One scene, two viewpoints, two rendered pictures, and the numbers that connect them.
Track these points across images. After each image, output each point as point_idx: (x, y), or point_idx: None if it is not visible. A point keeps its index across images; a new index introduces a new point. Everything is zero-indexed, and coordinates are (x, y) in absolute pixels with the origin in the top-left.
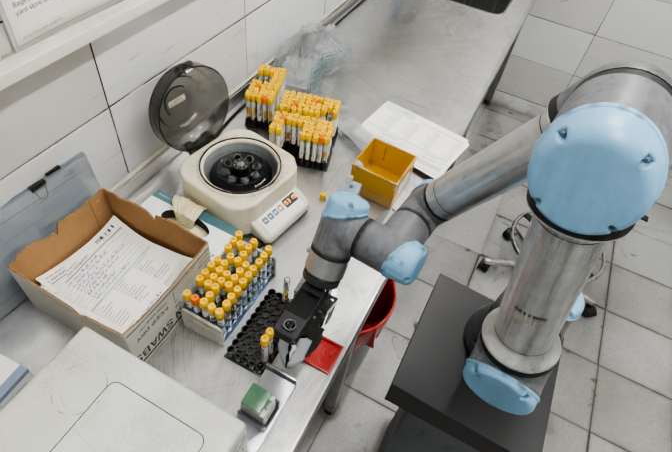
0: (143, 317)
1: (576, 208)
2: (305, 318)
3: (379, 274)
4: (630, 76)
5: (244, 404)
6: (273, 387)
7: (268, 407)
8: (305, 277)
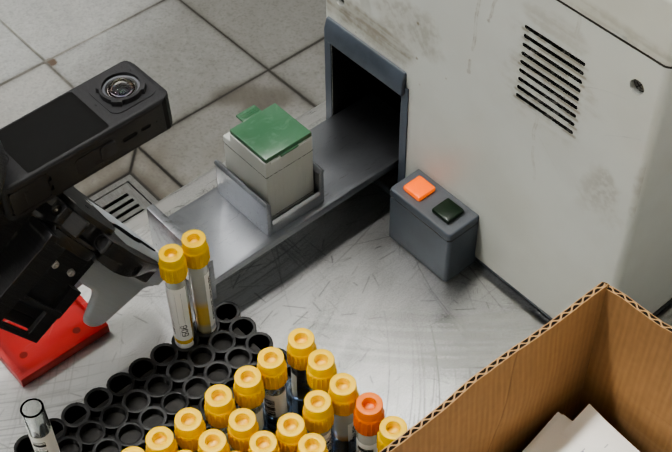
0: (543, 326)
1: None
2: (69, 96)
3: None
4: None
5: (303, 126)
6: (214, 233)
7: (249, 107)
8: (1, 159)
